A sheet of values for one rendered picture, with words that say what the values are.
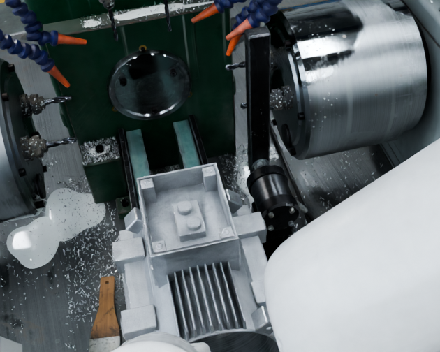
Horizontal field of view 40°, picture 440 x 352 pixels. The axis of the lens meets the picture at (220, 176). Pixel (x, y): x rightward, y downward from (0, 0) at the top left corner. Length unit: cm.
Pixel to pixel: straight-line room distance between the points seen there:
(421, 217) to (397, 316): 5
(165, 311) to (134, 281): 7
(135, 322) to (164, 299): 4
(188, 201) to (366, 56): 36
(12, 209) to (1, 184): 6
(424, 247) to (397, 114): 71
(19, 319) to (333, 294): 85
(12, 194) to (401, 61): 60
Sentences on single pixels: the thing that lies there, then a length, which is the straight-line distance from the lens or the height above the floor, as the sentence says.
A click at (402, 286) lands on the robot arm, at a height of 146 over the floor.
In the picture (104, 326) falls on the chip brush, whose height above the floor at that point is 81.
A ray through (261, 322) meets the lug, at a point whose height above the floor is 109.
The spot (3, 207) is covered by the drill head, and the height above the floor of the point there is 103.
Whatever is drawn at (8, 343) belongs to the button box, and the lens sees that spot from 77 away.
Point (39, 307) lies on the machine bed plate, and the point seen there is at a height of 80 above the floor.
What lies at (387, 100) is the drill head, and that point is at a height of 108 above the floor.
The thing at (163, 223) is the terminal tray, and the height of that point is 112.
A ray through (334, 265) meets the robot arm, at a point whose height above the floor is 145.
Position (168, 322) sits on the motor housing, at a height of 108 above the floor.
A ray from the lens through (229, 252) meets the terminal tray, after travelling 70.
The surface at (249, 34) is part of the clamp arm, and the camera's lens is 77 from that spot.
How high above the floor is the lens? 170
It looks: 48 degrees down
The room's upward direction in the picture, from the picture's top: 5 degrees counter-clockwise
